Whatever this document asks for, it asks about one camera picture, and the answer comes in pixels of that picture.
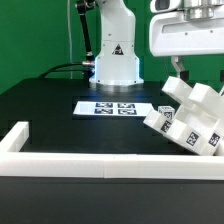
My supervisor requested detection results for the thin white cable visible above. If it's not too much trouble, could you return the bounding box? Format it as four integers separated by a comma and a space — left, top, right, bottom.
66, 0, 74, 80

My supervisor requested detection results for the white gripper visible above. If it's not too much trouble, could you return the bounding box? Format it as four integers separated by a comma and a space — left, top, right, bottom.
149, 0, 224, 95

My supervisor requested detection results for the white marker base sheet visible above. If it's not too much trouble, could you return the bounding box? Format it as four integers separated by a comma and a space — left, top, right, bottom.
73, 101, 153, 117

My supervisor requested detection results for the white chair seat block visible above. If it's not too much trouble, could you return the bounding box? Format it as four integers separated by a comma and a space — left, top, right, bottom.
175, 104, 224, 156

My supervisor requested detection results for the small white chair part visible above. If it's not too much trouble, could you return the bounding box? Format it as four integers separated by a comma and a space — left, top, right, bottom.
143, 109, 172, 133

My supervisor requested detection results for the black cable hose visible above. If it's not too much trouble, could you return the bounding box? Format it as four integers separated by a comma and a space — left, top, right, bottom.
38, 0, 98, 80

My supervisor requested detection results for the white U-shaped fence frame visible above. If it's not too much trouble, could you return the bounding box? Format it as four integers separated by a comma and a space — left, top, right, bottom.
0, 121, 224, 180

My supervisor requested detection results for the white chair back frame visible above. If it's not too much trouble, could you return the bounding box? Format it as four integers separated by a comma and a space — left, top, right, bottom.
162, 76, 224, 120

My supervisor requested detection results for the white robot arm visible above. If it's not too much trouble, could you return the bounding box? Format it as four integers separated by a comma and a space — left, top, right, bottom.
76, 0, 224, 91

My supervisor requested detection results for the white tagged cube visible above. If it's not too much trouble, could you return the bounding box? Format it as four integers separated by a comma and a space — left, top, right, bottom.
158, 106, 175, 120

